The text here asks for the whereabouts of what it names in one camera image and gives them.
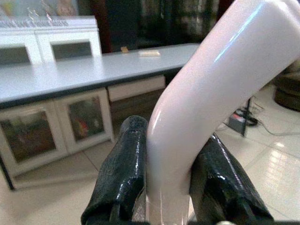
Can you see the dark plaid fabric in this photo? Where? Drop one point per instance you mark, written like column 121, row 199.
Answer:
column 178, row 21

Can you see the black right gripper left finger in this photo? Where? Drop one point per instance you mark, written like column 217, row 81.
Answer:
column 122, row 168

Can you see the white cabinet with dark panels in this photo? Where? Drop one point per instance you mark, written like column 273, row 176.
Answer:
column 44, row 37

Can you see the small orange item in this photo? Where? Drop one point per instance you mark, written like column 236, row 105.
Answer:
column 124, row 49

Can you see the flat beige item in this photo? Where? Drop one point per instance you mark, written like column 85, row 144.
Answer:
column 148, row 53

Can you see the white glass door cabinet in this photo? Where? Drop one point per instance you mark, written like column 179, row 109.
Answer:
column 61, row 122

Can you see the grey table with black legs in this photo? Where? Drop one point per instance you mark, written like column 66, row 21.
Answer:
column 70, row 75

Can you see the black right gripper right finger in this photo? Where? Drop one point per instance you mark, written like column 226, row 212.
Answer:
column 222, row 178

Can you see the white drawer unit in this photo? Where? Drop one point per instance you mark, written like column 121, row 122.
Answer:
column 136, row 87

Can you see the grey power strip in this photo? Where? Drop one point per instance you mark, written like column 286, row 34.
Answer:
column 235, row 122

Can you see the dark round bag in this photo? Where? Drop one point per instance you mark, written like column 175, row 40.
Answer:
column 288, row 93

